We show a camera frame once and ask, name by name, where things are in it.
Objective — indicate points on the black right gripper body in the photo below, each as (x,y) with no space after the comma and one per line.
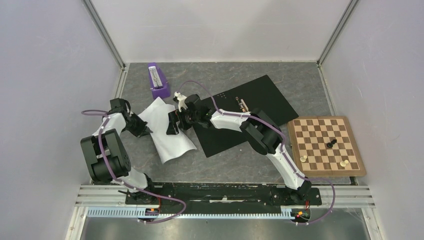
(187,118)

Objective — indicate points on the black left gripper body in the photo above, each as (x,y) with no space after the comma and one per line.
(136,126)

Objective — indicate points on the white paper sheets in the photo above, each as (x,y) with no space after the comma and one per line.
(169,147)

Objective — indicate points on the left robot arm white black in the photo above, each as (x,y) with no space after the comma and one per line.
(105,155)

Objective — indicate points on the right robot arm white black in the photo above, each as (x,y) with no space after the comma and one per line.
(263,135)

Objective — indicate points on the purple metronome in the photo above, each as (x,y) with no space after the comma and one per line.
(159,85)

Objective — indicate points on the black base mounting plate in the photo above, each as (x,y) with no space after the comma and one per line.
(225,198)

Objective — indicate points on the white chess piece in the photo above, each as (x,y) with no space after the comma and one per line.
(303,158)
(344,163)

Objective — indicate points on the wooden chessboard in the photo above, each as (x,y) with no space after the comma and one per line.
(308,137)

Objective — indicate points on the black chess piece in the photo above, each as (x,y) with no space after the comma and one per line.
(331,144)

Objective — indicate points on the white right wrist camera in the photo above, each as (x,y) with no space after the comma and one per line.
(180,100)

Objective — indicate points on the aluminium frame rail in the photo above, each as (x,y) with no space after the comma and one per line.
(109,201)

